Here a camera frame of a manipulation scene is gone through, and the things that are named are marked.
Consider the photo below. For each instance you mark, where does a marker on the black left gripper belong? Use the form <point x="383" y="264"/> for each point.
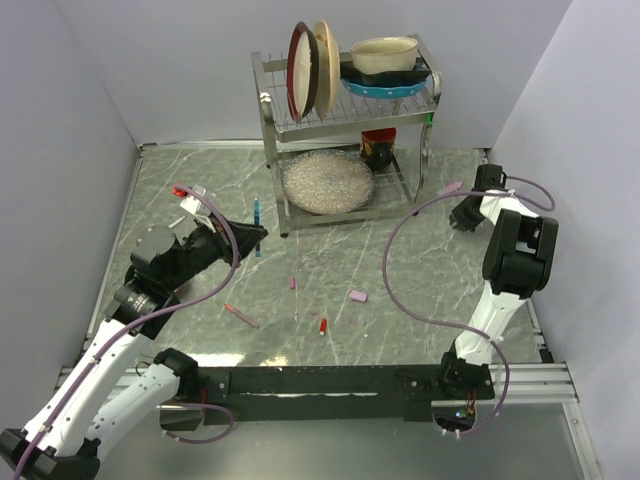
<point x="249" y="235"/>

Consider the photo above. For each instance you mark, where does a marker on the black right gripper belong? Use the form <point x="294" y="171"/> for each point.
<point x="457" y="215"/>

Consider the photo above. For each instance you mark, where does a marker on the purple highlighter pen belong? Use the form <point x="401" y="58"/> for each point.
<point x="451" y="188"/>

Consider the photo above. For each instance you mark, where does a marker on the blue pen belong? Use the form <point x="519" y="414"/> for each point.
<point x="257" y="223"/>

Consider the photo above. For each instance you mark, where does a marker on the purple highlighter cap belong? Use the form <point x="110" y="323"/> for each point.
<point x="358" y="296"/>

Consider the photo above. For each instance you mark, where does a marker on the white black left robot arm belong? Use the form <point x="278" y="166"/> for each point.
<point x="75" y="430"/>

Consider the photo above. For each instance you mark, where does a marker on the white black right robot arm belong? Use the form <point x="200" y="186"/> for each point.
<point x="517" y="263"/>

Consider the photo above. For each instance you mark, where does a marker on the white pen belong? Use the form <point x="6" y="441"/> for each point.
<point x="176" y="222"/>

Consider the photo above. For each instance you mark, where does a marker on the red purple pen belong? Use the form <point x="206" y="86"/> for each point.
<point x="242" y="316"/>

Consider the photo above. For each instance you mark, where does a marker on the speckled glass plate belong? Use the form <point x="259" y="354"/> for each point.
<point x="327" y="182"/>

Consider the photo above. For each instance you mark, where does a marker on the red black cup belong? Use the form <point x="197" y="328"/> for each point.
<point x="377" y="148"/>

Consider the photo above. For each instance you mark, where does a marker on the metal two-tier dish rack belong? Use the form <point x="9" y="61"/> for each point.
<point x="283" y="139"/>

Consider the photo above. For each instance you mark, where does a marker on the black base bar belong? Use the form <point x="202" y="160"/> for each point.
<point x="297" y="393"/>

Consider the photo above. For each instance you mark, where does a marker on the blue dotted dish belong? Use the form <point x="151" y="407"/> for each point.
<point x="375" y="92"/>

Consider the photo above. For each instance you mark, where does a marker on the cream ceramic bowl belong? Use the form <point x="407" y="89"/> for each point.
<point x="386" y="54"/>

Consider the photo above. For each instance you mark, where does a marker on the red rimmed black plate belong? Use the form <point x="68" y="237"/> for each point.
<point x="302" y="72"/>

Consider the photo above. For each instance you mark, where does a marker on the black square dish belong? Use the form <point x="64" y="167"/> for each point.
<point x="418" y="74"/>

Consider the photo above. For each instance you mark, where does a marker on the beige plate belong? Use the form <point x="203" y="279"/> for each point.
<point x="329" y="69"/>

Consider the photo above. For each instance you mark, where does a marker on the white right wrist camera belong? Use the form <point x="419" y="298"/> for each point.
<point x="489" y="177"/>

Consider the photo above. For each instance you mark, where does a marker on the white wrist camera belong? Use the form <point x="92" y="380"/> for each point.
<point x="197" y="206"/>
<point x="489" y="177"/>

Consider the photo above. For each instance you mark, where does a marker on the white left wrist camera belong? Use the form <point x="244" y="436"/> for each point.
<point x="197" y="206"/>

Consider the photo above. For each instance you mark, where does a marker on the aluminium frame rail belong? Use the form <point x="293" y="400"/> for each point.
<point x="541" y="383"/>

